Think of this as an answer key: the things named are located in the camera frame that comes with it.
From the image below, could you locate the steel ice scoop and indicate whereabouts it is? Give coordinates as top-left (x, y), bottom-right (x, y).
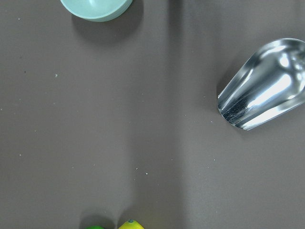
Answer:
top-left (217, 38), bottom-right (305, 131)

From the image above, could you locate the yellow lemon front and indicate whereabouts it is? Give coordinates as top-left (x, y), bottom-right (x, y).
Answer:
top-left (118, 219), bottom-right (144, 229)

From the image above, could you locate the mint green bowl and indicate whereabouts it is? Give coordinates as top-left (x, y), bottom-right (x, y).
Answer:
top-left (61, 0), bottom-right (132, 22)

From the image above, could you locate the green lime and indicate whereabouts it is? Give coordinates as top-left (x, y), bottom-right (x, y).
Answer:
top-left (85, 225), bottom-right (104, 229)

